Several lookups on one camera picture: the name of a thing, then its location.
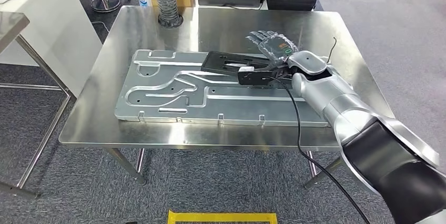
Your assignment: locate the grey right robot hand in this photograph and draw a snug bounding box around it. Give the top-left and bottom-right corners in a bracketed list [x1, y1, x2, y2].
[245, 30, 300, 67]

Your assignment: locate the black plastic panel part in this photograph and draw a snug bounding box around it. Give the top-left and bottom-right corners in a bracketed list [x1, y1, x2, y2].
[201, 50, 293, 79]

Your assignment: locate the stainless steel workbench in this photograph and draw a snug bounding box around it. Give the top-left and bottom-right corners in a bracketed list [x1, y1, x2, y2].
[58, 5, 397, 190]

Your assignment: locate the stamped silver metal plate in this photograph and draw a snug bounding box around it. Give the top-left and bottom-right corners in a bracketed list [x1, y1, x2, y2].
[114, 48, 330, 128]

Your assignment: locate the white cabinet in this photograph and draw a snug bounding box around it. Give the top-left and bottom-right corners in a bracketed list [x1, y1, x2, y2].
[0, 0, 104, 98]

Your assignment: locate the stainless steel side table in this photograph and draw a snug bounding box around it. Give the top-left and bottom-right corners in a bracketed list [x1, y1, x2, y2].
[0, 11, 78, 201]

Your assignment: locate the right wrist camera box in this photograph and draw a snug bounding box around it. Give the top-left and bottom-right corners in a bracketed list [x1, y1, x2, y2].
[238, 65, 293, 87]

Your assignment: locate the thin black wrist wire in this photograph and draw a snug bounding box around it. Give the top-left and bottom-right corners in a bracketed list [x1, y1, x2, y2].
[327, 37, 338, 64]

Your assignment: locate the black camera cable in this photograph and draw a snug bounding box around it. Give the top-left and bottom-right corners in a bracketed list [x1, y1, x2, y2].
[268, 76, 372, 224]

